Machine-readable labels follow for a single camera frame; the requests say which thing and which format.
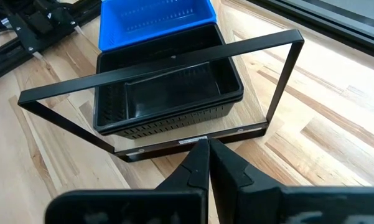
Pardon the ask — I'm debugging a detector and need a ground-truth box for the black perforated plastic basket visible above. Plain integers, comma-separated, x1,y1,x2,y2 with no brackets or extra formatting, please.
93,23,245,135
93,93,245,140

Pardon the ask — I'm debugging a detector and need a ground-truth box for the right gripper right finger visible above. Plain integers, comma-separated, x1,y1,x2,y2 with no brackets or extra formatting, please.
209,138,374,224

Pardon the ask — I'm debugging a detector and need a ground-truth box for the wooden shelf with black frame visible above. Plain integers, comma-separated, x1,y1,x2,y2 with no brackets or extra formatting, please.
17,0,306,163

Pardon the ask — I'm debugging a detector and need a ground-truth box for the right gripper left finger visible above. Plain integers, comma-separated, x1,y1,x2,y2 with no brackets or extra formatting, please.
44,138,210,224

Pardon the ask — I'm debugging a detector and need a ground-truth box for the blue perforated plastic basket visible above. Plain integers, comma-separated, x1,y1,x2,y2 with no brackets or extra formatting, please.
98,0,218,53

